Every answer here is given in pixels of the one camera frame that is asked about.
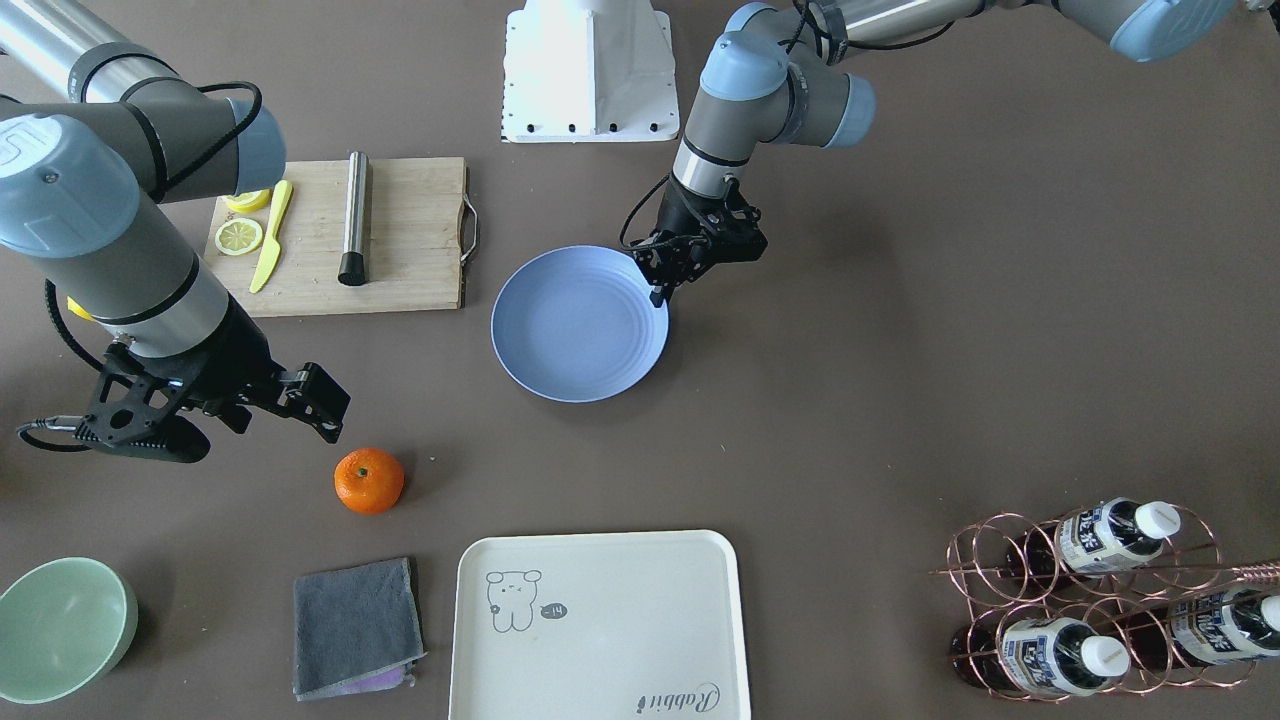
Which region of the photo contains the copper wire bottle rack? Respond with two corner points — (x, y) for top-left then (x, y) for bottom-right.
(947, 505), (1277, 702)

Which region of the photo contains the orange mandarin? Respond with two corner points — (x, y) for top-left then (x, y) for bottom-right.
(333, 447), (406, 515)

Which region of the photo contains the steel muddler black tip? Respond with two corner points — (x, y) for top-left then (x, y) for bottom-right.
(337, 151), (369, 287)

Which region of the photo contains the tea bottle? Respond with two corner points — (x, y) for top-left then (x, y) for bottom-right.
(1005, 497), (1181, 591)
(1121, 585), (1279, 671)
(948, 618), (1132, 700)

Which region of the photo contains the tea bottle bottom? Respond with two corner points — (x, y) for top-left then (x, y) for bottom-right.
(1121, 585), (1279, 671)
(948, 618), (1132, 700)

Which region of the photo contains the tea bottle top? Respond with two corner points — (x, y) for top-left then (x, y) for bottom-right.
(1005, 497), (1181, 591)

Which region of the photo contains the cream rabbit tray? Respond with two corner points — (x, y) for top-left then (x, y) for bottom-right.
(448, 529), (753, 719)

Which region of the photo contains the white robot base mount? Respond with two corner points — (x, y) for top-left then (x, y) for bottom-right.
(500, 1), (680, 143)

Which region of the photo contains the yellow plastic knife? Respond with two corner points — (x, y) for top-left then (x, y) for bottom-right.
(250, 179), (294, 293)

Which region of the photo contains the blue plate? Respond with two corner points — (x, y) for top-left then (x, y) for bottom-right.
(492, 245), (669, 404)

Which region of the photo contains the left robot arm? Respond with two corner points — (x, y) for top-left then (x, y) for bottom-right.
(618, 1), (1277, 318)

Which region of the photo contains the grey folded cloth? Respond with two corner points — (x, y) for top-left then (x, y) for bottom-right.
(292, 557), (426, 702)

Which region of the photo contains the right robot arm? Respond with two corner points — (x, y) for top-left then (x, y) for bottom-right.
(1, 1), (349, 462)

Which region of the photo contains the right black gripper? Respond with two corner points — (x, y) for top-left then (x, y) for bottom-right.
(77, 302), (349, 462)

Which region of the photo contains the wooden cutting board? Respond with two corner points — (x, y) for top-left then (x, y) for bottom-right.
(204, 158), (468, 318)

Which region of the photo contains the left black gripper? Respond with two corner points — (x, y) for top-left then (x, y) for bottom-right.
(630, 174), (767, 307)

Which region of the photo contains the lemon half upper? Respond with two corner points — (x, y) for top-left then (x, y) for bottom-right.
(221, 188), (273, 214)

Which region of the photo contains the green bowl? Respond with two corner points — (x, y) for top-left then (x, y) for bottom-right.
(1, 557), (138, 705)

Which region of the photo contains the lemon slice lower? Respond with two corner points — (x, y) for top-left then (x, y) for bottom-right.
(212, 217), (265, 258)

